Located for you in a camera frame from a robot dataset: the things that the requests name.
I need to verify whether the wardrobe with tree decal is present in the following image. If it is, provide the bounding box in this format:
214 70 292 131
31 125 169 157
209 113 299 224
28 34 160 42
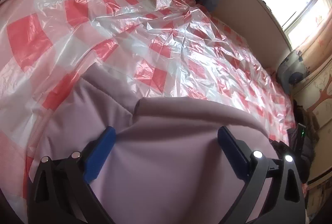
293 62 332 188

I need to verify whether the red checked plastic bed cover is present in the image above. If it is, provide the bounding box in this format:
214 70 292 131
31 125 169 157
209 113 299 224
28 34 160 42
1 0 294 221

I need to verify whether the pink curtain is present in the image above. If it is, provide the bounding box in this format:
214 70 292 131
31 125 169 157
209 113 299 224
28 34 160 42
293 17 331 75

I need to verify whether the lilac and purple jacket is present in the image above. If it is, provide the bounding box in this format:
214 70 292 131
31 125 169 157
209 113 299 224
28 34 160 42
29 64 277 223

